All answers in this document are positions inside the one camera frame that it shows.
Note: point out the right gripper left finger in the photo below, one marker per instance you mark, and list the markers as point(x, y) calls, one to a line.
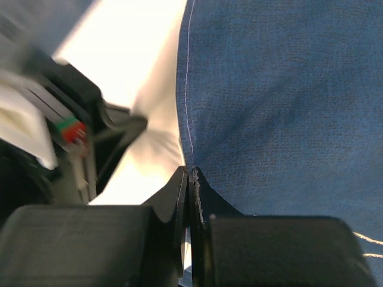
point(116, 245)

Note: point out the dark blue embroidered pillowcase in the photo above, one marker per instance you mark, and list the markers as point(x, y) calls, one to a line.
point(280, 105)

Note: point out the cream white pillow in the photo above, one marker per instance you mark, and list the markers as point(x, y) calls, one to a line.
point(129, 50)

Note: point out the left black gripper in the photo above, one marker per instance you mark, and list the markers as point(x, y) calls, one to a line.
point(89, 138)

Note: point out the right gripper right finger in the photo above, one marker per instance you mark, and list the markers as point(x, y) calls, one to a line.
point(233, 249)

